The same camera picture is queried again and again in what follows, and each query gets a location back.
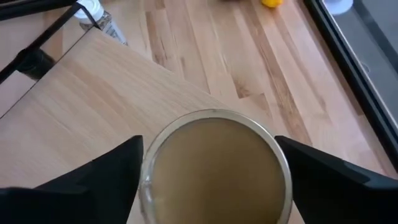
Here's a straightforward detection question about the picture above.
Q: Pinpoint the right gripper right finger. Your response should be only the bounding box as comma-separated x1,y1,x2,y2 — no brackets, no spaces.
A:
275,135,398,224

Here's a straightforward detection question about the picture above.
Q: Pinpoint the wooden shelf black metal frame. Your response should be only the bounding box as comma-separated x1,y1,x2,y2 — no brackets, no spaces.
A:
0,0,229,224

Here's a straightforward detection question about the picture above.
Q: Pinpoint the yellow lemon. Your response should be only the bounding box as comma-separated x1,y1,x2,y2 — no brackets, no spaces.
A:
260,0,284,9

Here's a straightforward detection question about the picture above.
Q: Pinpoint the white lid seasoning jar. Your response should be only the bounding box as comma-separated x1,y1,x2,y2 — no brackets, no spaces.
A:
73,0,129,47

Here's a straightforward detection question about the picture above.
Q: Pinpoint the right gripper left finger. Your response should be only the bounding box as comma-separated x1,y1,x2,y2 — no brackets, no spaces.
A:
0,135,144,224

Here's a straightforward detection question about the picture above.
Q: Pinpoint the white round pot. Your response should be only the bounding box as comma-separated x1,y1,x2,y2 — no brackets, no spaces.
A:
323,0,354,16

